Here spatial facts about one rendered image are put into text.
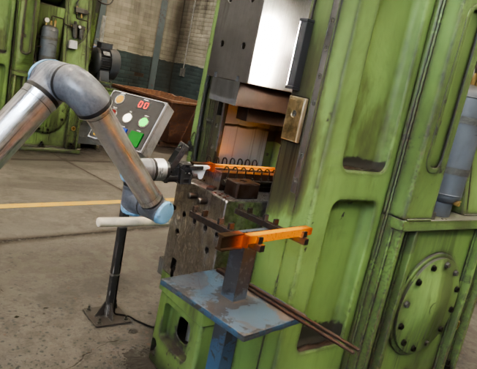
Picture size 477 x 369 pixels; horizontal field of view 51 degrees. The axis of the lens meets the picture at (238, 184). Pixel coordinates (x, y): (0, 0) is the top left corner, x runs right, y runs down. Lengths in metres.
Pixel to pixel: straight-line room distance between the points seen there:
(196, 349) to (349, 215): 0.85
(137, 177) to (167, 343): 0.95
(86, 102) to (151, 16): 10.06
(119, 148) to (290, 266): 0.80
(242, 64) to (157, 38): 9.66
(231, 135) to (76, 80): 1.02
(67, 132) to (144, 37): 4.99
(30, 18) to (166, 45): 5.60
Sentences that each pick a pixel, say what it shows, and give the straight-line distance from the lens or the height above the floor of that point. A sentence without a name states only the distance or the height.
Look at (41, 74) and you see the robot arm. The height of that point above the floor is 1.27.
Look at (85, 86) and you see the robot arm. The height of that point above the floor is 1.26.
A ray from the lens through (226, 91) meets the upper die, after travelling 2.11.
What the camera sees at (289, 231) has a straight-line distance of 1.55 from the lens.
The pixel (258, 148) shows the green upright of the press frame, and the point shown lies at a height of 1.07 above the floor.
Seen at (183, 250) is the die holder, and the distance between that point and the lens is 2.21.
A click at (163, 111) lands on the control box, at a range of 2.44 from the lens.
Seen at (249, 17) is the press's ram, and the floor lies 1.61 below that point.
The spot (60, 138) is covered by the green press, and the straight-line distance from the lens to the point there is 6.97.
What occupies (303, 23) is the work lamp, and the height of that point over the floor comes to 1.62.
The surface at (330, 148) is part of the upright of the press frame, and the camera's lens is 1.86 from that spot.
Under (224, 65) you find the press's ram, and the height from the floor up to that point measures 1.42.
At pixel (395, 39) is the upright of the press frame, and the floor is 1.64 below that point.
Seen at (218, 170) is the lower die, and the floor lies 0.99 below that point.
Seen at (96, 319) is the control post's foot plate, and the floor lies 0.01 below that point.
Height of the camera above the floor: 1.37
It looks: 11 degrees down
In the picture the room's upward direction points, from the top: 12 degrees clockwise
